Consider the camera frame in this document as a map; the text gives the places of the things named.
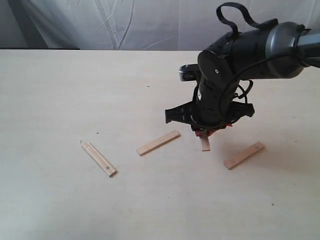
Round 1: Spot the wooden stick with holes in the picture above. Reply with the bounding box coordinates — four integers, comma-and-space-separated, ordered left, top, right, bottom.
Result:
223, 141, 265, 170
81, 142, 117, 178

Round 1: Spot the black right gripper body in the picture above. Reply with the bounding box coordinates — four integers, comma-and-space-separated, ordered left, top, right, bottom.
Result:
165, 82, 255, 131

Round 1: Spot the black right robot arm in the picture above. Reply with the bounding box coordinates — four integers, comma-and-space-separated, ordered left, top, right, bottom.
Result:
165, 22, 320, 135

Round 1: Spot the plain wooden stick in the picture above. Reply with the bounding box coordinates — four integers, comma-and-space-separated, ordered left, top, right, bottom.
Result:
136, 130, 181, 156
200, 135, 211, 152

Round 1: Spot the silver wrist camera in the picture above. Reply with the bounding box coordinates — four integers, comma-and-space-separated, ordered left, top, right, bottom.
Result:
179, 64, 201, 82

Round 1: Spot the white backdrop cloth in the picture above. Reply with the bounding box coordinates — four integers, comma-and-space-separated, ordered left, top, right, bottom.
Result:
0, 0, 320, 52

